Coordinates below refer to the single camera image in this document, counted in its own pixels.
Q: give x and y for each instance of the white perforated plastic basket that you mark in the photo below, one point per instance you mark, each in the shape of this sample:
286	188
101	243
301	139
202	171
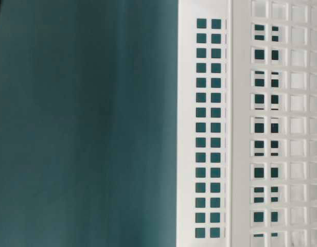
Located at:
247	123

